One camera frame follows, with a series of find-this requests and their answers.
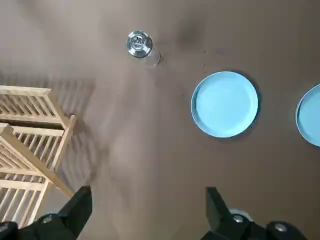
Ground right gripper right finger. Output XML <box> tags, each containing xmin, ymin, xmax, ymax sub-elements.
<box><xmin>199</xmin><ymin>186</ymin><xmax>309</xmax><ymax>240</ymax></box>

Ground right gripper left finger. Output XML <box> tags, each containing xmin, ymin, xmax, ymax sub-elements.
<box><xmin>0</xmin><ymin>185</ymin><xmax>93</xmax><ymax>240</ymax></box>

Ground blue plate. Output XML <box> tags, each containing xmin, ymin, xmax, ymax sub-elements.
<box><xmin>191</xmin><ymin>71</ymin><xmax>259</xmax><ymax>138</ymax></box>
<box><xmin>295</xmin><ymin>83</ymin><xmax>320</xmax><ymax>147</ymax></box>

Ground wooden dish rack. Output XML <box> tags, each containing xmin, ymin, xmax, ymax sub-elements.
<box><xmin>0</xmin><ymin>84</ymin><xmax>77</xmax><ymax>230</ymax></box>

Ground clear bottle silver cap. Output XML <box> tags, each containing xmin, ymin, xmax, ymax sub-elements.
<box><xmin>125</xmin><ymin>29</ymin><xmax>162</xmax><ymax>69</ymax></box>

